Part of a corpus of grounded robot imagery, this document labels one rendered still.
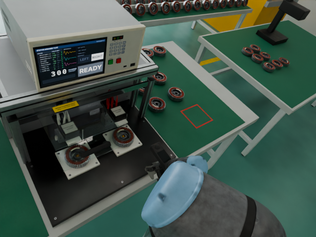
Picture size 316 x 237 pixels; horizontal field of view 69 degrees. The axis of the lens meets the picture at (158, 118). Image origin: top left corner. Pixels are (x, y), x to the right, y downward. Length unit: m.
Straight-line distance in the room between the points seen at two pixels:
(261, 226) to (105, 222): 1.54
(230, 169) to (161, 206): 2.04
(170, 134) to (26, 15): 0.88
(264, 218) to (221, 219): 0.07
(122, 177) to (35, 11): 0.75
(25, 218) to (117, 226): 0.88
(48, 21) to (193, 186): 0.76
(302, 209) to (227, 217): 2.27
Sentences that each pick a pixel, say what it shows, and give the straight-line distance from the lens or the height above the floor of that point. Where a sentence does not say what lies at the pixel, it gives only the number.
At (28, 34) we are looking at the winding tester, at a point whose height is 1.32.
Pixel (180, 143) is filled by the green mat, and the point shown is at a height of 0.75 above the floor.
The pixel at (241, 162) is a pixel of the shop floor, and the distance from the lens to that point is 2.50.
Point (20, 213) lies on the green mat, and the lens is 1.10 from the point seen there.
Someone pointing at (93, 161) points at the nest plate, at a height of 0.78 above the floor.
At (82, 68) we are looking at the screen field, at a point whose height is 1.18.
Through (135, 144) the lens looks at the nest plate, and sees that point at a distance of 1.21.
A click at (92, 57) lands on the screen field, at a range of 0.94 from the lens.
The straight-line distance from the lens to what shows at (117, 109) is 1.15.
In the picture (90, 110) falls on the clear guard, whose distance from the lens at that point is 0.94.
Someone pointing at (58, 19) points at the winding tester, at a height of 1.32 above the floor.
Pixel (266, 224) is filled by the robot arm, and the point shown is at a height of 1.46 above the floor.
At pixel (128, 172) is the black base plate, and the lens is 1.13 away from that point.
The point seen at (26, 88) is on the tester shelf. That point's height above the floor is 1.11.
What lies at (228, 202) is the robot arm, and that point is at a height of 1.46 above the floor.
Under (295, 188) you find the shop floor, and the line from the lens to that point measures 2.71.
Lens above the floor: 1.76
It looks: 46 degrees down
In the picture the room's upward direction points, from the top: 20 degrees clockwise
